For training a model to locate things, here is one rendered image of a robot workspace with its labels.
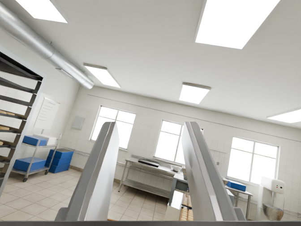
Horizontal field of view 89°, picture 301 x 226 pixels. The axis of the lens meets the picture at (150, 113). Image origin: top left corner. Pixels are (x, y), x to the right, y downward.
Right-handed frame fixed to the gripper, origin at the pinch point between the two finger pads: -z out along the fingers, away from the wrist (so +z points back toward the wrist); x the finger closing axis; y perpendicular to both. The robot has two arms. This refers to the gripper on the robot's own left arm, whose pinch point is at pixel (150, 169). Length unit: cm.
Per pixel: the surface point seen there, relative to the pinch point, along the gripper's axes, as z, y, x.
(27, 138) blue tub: -231, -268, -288
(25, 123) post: -67, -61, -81
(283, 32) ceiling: -176, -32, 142
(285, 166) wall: -242, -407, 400
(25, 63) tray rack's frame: -81, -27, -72
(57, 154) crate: -261, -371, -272
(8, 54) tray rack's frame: -73, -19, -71
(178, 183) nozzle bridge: -91, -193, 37
